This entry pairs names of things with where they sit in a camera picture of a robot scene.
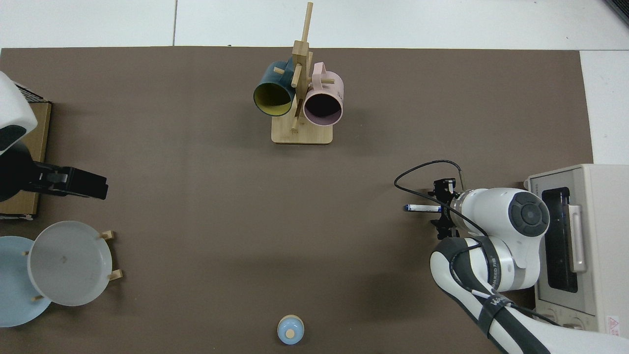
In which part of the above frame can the wooden plate rack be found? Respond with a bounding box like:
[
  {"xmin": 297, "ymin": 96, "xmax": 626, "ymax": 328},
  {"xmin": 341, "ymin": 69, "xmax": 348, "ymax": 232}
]
[{"xmin": 22, "ymin": 230, "xmax": 123, "ymax": 302}]

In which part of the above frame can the grey plate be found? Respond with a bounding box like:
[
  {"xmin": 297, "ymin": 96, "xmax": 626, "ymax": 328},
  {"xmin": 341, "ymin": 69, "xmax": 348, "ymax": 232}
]
[{"xmin": 27, "ymin": 221, "xmax": 113, "ymax": 307}]

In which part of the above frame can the light blue plate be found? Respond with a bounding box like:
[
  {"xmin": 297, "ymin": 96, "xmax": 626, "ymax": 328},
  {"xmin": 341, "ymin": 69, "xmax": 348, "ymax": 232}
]
[{"xmin": 0, "ymin": 236, "xmax": 52, "ymax": 328}]

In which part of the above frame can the brown table cloth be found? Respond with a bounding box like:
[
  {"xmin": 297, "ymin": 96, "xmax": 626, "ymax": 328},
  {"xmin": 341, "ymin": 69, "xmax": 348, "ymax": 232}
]
[{"xmin": 0, "ymin": 47, "xmax": 594, "ymax": 354}]

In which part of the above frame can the pink cup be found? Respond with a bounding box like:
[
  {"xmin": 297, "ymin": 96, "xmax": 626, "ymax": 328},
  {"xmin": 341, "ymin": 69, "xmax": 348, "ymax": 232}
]
[{"xmin": 302, "ymin": 62, "xmax": 344, "ymax": 127}]

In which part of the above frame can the wooden cup stand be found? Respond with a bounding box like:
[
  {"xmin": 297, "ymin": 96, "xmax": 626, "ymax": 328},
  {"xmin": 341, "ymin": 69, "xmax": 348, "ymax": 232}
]
[{"xmin": 271, "ymin": 1, "xmax": 334, "ymax": 145}]

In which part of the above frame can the pale toaster oven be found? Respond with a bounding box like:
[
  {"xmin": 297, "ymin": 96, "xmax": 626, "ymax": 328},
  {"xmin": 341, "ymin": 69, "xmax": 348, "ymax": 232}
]
[{"xmin": 523, "ymin": 164, "xmax": 629, "ymax": 353}]

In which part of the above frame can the small blue round thing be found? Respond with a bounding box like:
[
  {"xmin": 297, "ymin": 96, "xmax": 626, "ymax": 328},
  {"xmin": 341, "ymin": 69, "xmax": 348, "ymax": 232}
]
[{"xmin": 277, "ymin": 315, "xmax": 305, "ymax": 345}]

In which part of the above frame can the dark blue cup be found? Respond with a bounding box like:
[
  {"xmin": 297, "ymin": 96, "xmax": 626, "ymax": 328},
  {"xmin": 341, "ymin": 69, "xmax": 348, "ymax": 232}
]
[{"xmin": 253, "ymin": 59, "xmax": 297, "ymax": 117}]

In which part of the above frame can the dark corner object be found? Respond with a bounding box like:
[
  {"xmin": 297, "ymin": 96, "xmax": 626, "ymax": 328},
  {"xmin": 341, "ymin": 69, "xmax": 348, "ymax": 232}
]
[{"xmin": 603, "ymin": 0, "xmax": 629, "ymax": 26}]

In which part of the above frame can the wire basket with wooden floor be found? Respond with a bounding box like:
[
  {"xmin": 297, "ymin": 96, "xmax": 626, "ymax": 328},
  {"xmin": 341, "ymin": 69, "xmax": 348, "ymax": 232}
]
[{"xmin": 0, "ymin": 84, "xmax": 52, "ymax": 220}]

